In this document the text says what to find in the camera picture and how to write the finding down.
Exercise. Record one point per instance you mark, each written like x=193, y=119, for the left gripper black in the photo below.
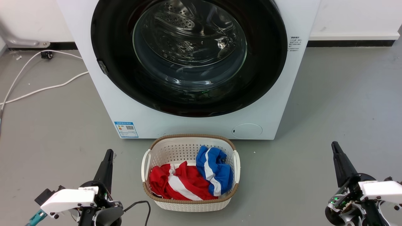
x=104, y=195

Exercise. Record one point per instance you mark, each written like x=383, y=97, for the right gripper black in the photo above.
x=348, y=191

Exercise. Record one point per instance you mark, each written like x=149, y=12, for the round black washer door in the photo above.
x=113, y=47

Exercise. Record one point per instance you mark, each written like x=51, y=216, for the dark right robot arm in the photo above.
x=334, y=218

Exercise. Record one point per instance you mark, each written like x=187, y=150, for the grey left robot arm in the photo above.
x=108, y=216

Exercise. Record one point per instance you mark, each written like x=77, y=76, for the white front-load washing machine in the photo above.
x=282, y=94

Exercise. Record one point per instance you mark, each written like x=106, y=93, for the blue energy label sticker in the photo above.
x=126, y=129

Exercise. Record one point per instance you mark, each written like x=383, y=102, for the red white striped garment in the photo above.
x=188, y=180

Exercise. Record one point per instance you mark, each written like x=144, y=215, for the white perforated laundry basket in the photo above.
x=188, y=147

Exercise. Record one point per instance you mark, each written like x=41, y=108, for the round white filter cover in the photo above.
x=247, y=131

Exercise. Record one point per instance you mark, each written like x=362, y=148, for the blue white striped garment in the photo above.
x=216, y=171

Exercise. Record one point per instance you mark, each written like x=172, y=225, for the small black caster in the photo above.
x=46, y=55

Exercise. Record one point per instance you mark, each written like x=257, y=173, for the small printed text sticker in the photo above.
x=295, y=44

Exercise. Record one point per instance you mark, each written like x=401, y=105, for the steel perforated washer drum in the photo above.
x=188, y=31

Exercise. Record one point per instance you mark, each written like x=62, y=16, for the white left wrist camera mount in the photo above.
x=69, y=197

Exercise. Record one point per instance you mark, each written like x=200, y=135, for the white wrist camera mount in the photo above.
x=69, y=197
x=381, y=190

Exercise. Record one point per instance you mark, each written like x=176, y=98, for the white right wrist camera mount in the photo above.
x=381, y=190

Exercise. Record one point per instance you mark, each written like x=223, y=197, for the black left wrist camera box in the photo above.
x=45, y=196

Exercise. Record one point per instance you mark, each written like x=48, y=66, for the white wall skirting ledge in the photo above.
x=355, y=36

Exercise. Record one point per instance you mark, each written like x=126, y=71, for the grey metal floor bracket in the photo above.
x=31, y=43

